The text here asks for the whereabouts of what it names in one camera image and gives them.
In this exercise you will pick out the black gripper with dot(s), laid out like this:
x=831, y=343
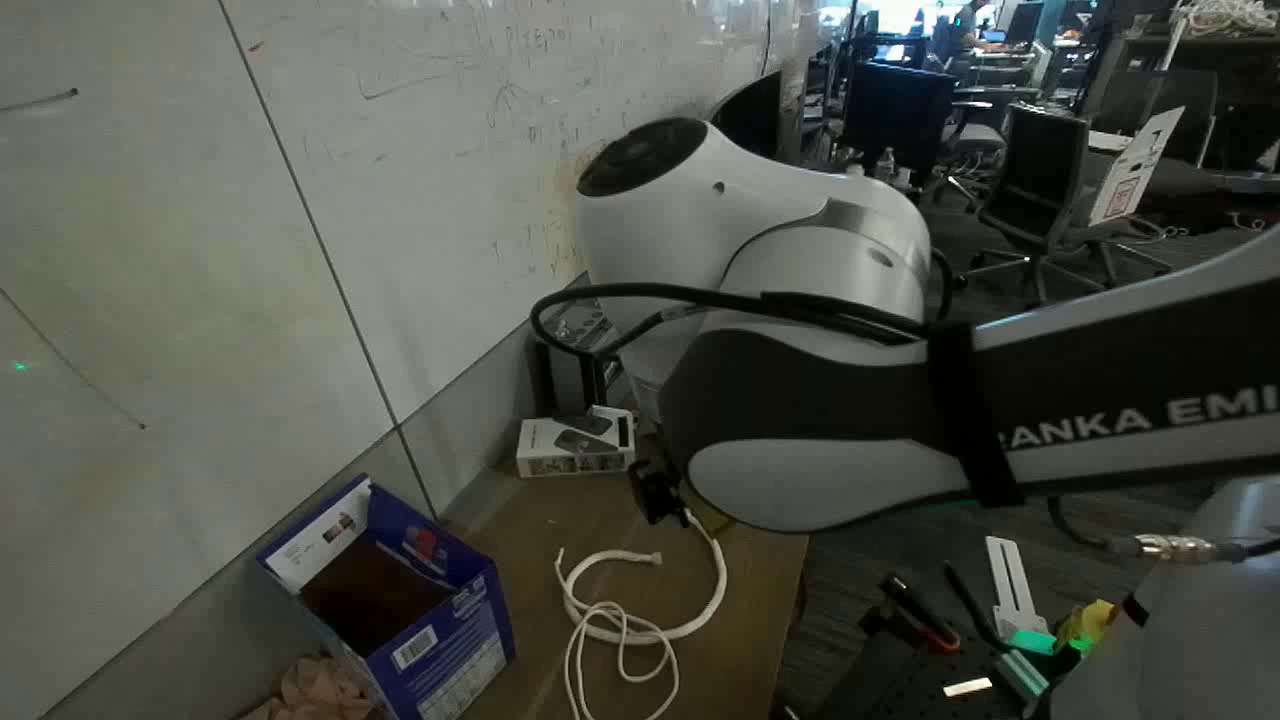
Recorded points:
x=656, y=492

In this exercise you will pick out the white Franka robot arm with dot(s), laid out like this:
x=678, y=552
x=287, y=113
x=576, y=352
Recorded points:
x=783, y=327

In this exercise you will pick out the blue cardboard box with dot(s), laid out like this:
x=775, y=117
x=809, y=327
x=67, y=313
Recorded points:
x=414, y=604

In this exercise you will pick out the black red marker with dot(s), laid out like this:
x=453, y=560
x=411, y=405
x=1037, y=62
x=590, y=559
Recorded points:
x=921, y=619

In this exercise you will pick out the pink crumpled cloth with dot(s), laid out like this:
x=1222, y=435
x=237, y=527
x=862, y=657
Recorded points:
x=316, y=691

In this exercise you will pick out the green marker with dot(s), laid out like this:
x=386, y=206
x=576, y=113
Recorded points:
x=1035, y=655

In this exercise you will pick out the black office chair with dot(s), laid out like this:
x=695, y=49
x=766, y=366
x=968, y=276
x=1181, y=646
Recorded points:
x=1051, y=206

